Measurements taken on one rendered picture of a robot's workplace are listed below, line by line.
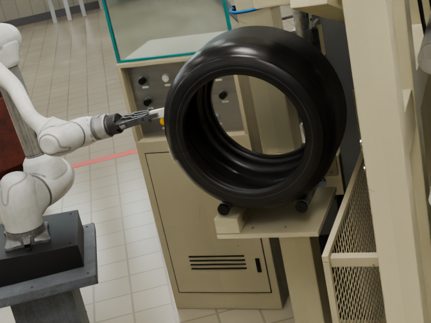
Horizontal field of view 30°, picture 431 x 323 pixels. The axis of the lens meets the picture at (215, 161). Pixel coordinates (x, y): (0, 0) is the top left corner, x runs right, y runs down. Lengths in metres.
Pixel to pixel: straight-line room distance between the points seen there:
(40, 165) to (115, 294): 1.21
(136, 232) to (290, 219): 2.19
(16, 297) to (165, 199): 0.92
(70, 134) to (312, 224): 0.89
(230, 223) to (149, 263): 1.76
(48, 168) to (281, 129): 0.97
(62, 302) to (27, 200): 0.45
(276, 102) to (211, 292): 1.26
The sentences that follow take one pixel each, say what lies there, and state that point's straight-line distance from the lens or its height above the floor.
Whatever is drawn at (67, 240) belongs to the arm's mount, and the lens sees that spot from 3.26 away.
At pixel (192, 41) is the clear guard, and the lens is 3.45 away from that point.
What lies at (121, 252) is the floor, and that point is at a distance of 4.76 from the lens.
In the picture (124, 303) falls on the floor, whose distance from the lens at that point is 4.23.
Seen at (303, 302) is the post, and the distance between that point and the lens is 3.38.
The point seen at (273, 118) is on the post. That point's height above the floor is 1.09.
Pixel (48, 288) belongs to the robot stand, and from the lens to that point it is 3.18.
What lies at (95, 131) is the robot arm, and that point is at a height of 1.21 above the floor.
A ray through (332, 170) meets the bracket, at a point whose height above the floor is 0.87.
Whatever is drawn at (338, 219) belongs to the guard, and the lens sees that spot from 2.39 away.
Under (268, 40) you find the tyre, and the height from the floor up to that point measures 1.47.
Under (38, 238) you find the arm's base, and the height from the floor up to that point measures 0.78.
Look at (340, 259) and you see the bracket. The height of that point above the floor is 0.98.
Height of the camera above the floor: 2.08
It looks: 21 degrees down
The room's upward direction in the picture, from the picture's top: 12 degrees counter-clockwise
